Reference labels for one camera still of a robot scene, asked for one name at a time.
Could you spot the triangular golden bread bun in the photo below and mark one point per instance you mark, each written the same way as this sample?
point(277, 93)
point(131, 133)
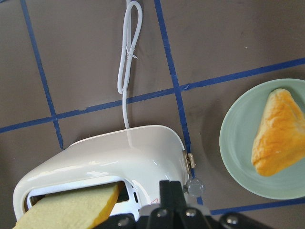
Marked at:
point(280, 139)

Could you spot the white two-slot toaster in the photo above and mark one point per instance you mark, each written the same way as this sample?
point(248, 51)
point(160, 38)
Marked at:
point(139, 157)

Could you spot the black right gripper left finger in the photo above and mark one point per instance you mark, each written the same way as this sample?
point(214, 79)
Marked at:
point(165, 199)

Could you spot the sliced bread in toaster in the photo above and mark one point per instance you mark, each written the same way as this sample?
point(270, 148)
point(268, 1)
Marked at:
point(77, 209)

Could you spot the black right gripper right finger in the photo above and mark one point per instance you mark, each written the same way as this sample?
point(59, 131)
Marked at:
point(178, 202)

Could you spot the light green round plate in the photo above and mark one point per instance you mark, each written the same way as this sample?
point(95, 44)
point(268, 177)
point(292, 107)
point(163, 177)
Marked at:
point(237, 134)

